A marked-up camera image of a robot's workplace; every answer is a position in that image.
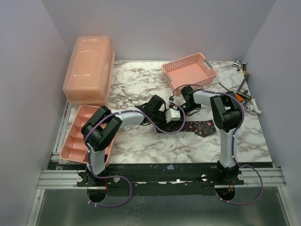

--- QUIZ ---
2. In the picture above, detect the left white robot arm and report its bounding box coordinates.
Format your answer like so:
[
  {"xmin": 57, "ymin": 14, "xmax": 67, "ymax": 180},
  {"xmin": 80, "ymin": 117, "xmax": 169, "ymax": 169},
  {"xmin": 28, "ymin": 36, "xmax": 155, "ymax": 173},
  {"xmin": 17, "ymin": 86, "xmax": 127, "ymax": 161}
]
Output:
[{"xmin": 81, "ymin": 95, "xmax": 187, "ymax": 186}]

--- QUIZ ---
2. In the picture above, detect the pink divided organizer tray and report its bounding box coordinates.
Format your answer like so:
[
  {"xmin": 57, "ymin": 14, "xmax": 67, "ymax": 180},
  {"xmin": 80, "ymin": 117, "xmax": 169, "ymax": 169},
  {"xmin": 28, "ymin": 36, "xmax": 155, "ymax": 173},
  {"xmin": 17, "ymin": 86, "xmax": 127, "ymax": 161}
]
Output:
[{"xmin": 60, "ymin": 105, "xmax": 99, "ymax": 164}]

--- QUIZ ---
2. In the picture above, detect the grey metal clamp tool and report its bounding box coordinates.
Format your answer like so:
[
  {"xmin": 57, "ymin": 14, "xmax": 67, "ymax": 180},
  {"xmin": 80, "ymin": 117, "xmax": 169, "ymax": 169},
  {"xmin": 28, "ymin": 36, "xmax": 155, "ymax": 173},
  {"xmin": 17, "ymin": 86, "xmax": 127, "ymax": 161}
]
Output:
[{"xmin": 233, "ymin": 60, "xmax": 262, "ymax": 114}]

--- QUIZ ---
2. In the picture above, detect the purple cable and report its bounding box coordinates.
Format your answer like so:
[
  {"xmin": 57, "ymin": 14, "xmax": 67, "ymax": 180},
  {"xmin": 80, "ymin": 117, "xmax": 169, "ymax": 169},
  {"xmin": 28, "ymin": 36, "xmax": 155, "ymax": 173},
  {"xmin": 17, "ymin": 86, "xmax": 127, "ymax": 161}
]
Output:
[
  {"xmin": 173, "ymin": 84, "xmax": 264, "ymax": 206},
  {"xmin": 84, "ymin": 108, "xmax": 188, "ymax": 208}
]

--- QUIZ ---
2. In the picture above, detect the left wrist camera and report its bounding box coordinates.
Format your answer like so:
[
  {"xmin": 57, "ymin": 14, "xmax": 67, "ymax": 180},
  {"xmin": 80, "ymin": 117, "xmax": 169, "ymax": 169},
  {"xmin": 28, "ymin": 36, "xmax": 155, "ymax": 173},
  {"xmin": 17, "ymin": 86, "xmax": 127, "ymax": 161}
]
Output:
[{"xmin": 166, "ymin": 107, "xmax": 185, "ymax": 123}]

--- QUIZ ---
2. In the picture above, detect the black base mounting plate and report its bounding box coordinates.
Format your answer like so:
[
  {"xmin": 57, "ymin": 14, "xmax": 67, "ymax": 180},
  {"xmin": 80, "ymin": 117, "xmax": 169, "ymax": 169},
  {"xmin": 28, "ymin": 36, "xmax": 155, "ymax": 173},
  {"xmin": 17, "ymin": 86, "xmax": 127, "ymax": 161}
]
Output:
[{"xmin": 47, "ymin": 160, "xmax": 245, "ymax": 197}]

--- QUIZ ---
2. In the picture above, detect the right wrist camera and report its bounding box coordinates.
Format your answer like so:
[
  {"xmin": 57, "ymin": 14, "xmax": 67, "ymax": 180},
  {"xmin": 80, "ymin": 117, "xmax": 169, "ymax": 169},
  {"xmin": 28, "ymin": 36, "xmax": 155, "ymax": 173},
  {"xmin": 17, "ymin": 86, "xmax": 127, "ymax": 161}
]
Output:
[{"xmin": 168, "ymin": 95, "xmax": 175, "ymax": 108}]

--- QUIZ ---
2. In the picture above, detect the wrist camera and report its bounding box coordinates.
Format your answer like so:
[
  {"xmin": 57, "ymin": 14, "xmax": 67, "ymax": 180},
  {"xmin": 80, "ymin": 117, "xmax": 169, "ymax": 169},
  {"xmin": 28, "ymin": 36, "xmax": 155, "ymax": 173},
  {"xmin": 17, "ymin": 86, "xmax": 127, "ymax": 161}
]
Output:
[
  {"xmin": 168, "ymin": 95, "xmax": 175, "ymax": 108},
  {"xmin": 166, "ymin": 107, "xmax": 185, "ymax": 123}
]

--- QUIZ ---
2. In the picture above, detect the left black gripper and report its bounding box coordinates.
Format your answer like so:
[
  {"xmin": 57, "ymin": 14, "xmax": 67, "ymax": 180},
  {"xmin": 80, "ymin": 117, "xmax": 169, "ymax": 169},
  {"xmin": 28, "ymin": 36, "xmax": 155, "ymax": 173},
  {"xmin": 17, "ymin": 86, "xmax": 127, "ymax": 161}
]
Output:
[{"xmin": 151, "ymin": 110, "xmax": 173, "ymax": 133}]

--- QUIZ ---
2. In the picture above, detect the pink translucent storage box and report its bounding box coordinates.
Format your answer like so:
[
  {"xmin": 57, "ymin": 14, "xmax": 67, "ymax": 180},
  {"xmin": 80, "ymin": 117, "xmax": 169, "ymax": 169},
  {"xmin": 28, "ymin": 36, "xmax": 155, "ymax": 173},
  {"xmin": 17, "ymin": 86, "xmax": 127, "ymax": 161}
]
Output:
[{"xmin": 63, "ymin": 36, "xmax": 115, "ymax": 106}]

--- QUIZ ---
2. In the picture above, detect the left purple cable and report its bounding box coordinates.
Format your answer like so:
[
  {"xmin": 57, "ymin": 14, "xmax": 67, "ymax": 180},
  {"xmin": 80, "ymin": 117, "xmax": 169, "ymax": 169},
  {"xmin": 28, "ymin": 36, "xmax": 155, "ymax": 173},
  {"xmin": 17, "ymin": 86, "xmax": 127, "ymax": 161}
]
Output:
[{"xmin": 84, "ymin": 108, "xmax": 188, "ymax": 208}]

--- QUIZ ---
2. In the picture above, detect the dark floral necktie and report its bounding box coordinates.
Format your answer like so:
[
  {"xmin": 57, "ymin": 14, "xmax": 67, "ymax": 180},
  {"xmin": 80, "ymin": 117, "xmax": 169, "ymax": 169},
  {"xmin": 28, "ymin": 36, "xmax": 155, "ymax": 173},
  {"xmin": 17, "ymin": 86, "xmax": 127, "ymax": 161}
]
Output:
[{"xmin": 181, "ymin": 120, "xmax": 216, "ymax": 137}]

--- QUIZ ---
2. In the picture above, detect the pink perforated basket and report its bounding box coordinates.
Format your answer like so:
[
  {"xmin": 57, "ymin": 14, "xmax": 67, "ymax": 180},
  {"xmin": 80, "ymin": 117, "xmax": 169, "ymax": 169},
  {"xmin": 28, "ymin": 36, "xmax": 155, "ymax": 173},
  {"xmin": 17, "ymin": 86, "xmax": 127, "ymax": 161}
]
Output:
[{"xmin": 161, "ymin": 53, "xmax": 217, "ymax": 96}]

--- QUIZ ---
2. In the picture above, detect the aluminium rail frame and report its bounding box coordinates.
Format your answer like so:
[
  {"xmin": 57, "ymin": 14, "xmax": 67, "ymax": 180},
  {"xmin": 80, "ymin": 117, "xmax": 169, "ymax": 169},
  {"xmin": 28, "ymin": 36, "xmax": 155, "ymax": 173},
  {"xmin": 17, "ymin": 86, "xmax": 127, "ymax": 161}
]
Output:
[{"xmin": 27, "ymin": 162, "xmax": 298, "ymax": 226}]

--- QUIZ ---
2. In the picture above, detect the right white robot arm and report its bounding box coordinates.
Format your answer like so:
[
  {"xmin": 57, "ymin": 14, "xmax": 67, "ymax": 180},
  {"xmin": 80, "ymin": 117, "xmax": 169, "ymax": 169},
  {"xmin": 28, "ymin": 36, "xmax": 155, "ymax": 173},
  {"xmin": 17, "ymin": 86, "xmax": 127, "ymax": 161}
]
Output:
[{"xmin": 181, "ymin": 85, "xmax": 245, "ymax": 185}]

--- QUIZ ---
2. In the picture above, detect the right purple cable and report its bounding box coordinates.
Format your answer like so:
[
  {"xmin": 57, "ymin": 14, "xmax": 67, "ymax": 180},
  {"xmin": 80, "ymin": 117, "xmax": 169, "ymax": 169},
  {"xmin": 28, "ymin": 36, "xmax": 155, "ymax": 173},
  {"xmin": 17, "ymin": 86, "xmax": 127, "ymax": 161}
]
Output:
[{"xmin": 173, "ymin": 84, "xmax": 264, "ymax": 206}]

